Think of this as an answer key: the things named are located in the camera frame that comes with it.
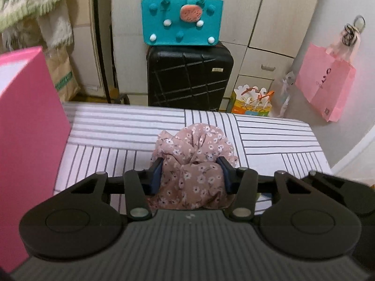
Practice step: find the colourful gift bag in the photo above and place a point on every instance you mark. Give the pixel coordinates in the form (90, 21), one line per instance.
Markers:
(252, 104)

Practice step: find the brown paper bag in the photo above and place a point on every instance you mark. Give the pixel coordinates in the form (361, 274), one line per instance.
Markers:
(63, 76)

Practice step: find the black suitcase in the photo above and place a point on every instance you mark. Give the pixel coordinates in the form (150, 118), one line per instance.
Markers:
(187, 79)

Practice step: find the white fluffy pajama pants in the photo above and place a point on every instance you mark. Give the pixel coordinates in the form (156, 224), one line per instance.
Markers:
(58, 26)

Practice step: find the clear plastic bag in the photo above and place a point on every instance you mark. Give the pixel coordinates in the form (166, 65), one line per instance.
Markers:
(285, 93)

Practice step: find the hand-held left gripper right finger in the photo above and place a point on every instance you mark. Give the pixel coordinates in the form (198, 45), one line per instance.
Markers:
(225, 175)

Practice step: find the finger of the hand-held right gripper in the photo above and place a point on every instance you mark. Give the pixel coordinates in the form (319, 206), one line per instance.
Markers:
(322, 180)

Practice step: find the white door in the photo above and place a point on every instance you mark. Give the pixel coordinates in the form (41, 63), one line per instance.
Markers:
(337, 11)

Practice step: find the black clothes rack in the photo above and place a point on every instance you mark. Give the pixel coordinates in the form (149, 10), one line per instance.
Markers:
(102, 49)

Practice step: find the striped bed sheet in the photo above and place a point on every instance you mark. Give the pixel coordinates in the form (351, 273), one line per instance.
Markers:
(117, 128)

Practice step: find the teal felt handbag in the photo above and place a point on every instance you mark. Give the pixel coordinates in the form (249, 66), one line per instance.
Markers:
(175, 20)

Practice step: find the beige wardrobe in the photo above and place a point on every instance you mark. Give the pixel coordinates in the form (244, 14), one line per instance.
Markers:
(263, 11)

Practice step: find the pink cardboard box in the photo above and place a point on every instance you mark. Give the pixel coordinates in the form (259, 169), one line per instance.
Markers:
(29, 152)

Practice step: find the pink floral cloth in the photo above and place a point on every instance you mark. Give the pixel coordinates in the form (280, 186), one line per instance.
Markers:
(193, 164)

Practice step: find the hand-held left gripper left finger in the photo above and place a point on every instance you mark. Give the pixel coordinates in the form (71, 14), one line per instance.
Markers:
(156, 175)

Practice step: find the pink paper bag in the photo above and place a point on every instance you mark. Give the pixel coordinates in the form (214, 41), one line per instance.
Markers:
(325, 85)

